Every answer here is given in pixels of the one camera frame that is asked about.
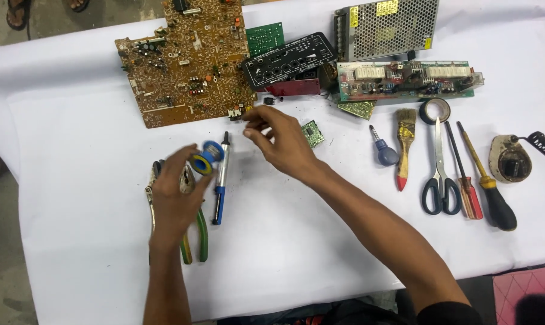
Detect person's right hand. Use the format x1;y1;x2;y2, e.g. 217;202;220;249
242;106;331;186

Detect person's left hand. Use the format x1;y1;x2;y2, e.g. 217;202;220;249
150;143;219;252

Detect blue yellow solder wire spool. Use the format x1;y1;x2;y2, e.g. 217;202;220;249
189;140;226;177

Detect red amplifier circuit board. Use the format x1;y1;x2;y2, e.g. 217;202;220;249
258;78;322;98

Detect tiny green circuit module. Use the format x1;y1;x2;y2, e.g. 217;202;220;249
300;119;326;149

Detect blue silver desoldering pump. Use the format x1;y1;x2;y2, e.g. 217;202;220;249
211;131;232;226

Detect black amplifier front panel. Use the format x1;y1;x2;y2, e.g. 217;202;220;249
240;32;339;91

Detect small green circuit board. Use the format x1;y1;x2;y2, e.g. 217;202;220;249
245;22;286;58

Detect copper wound transformer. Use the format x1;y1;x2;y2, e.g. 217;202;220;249
319;62;340;92

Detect large brown circuit board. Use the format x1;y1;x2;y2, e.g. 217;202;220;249
114;0;258;130

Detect yellow green circuit board piece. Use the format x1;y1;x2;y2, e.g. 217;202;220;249
337;99;378;122

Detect white table cover sheet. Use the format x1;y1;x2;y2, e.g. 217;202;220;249
0;0;545;325

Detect stubby blue screwdriver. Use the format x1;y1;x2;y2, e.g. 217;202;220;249
368;125;400;167

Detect bare metal pliers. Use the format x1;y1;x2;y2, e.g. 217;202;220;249
145;159;166;236

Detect red tipped paint brush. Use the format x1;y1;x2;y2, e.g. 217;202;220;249
395;108;418;192

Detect long green circuit board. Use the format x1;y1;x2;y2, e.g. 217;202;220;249
335;60;485;104

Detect perforated metal power supply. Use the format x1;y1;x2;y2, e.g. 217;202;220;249
333;0;440;63

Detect black insulating tape roll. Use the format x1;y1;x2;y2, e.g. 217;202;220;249
419;97;452;126

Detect soldering iron stand with coil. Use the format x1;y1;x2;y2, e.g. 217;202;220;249
488;130;545;184

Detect person's black sleeve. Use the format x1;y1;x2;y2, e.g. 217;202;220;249
416;301;486;325

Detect pink quilted cushion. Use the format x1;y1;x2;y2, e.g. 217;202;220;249
492;264;545;325

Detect green handled pliers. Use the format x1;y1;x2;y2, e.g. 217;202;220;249
180;164;209;265

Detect black handled scissors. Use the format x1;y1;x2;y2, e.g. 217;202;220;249
421;116;463;216

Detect clear red handled screwdriver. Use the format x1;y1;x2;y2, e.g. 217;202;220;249
443;120;485;221

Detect black yellow handled screwdriver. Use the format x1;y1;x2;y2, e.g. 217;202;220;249
456;120;519;233

